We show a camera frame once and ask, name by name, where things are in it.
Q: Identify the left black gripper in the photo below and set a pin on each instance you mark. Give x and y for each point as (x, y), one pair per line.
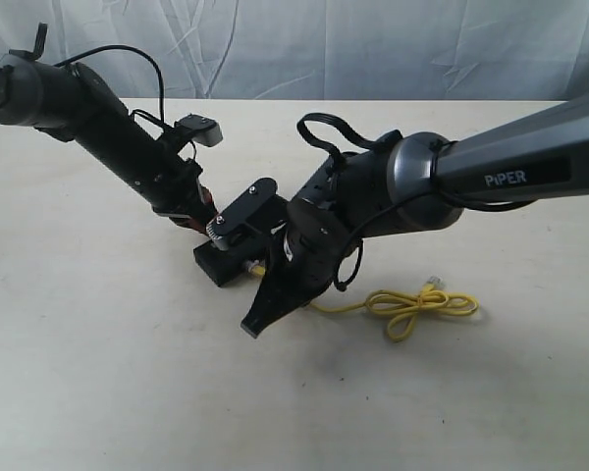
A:
(170, 183)

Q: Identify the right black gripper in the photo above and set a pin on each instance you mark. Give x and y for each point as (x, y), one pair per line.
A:
(303, 271)

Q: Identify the black rectangular adapter box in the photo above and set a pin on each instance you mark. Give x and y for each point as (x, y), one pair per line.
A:
(221, 267)

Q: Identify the right black Piper robot arm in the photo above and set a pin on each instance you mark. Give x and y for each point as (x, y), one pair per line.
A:
(409, 184)

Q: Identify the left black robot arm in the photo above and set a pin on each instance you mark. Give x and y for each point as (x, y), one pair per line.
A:
(70, 101)

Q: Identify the grey wrinkled backdrop cloth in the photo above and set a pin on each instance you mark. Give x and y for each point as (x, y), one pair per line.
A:
(318, 50)

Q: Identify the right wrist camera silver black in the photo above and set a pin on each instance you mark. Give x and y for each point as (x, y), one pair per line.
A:
(259, 211)

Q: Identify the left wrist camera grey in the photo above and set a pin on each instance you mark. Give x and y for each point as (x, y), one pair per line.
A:
(199, 129)

